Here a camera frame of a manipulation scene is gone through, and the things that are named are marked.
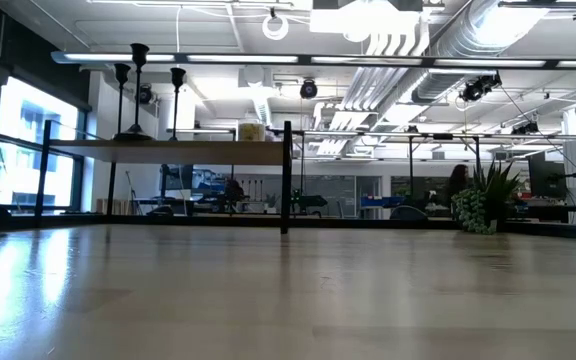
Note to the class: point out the black metal candlestick holder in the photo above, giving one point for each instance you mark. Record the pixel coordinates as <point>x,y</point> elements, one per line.
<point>121,72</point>
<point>177,75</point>
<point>135,135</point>

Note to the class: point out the wooden shelf black legs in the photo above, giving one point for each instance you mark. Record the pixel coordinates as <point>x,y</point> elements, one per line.
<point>168,151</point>

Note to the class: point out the person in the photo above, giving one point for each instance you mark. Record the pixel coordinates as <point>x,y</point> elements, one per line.
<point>458,181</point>

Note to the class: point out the green potted succulent plant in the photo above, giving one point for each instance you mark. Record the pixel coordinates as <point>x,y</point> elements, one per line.
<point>473,210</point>

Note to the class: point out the black table frame rail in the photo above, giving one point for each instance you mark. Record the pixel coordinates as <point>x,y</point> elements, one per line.
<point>118,220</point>

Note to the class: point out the silver ventilation duct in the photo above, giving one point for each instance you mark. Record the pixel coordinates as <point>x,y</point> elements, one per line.
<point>468,30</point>

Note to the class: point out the blue storage bins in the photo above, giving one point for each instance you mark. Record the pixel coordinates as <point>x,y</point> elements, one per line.
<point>375,201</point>

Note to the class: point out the yellow candle glass jar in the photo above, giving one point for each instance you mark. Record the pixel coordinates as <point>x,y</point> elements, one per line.
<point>251,132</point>

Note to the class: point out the black round ceiling camera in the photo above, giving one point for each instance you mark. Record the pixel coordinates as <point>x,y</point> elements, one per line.
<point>308,89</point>
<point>147,94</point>

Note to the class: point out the black office chair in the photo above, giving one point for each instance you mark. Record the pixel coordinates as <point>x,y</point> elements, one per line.
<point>408,214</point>

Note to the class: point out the row of wooden blocks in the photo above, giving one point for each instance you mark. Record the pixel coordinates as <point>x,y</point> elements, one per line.
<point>118,206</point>

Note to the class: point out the black computer monitor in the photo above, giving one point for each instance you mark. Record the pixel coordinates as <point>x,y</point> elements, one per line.
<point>548,175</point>

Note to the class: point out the black rig-mounted camera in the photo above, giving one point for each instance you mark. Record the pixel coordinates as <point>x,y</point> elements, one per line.
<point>478,87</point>

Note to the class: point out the long LED light bar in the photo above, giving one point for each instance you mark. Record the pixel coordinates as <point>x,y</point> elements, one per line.
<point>368,60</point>

